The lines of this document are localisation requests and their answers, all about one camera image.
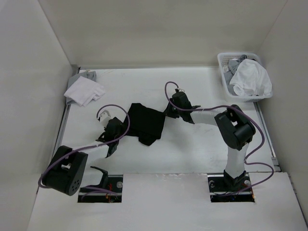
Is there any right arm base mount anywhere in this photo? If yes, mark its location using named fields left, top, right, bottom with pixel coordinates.
left=207, top=173, right=255, bottom=203

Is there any black tank top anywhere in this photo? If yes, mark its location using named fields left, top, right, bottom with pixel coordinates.
left=127, top=103, right=166, bottom=146

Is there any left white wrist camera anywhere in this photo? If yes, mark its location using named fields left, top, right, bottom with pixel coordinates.
left=97, top=110, right=112, bottom=127

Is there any white tank top in basket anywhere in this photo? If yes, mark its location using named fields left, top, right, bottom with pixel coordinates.
left=229, top=59, right=272, bottom=97

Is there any white plastic laundry basket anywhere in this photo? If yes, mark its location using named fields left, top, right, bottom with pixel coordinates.
left=217, top=52, right=273, bottom=102

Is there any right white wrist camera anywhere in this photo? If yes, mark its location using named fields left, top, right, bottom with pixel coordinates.
left=175, top=88, right=185, bottom=94

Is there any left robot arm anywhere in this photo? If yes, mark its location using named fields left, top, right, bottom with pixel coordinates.
left=38, top=116, right=130, bottom=196

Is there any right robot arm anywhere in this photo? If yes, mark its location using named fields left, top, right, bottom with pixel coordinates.
left=164, top=91, right=256, bottom=192

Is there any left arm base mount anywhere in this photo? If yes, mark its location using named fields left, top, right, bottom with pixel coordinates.
left=77, top=175, right=124, bottom=204

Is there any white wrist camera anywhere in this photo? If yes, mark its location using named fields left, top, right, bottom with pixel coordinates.
left=175, top=88, right=185, bottom=94
left=97, top=110, right=112, bottom=127

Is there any folded white tank top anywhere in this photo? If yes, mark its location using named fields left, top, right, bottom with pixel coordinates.
left=64, top=77, right=105, bottom=107

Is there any folded grey tank top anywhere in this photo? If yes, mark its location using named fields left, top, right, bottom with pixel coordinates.
left=64, top=71, right=97, bottom=105

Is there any grey tank top in basket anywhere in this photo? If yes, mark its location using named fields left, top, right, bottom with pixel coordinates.
left=223, top=54, right=247, bottom=76

